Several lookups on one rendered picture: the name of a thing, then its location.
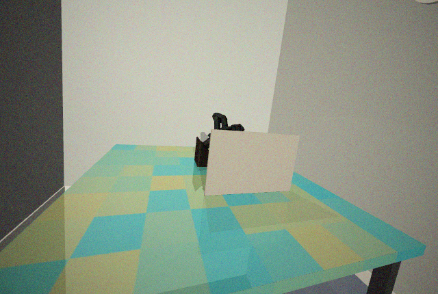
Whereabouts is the beige flat rectangular board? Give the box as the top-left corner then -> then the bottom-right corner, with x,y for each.
204,129 -> 300,196

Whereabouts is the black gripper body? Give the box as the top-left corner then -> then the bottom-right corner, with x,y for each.
231,124 -> 242,131

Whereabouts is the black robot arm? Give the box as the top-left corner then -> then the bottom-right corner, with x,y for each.
202,113 -> 231,149

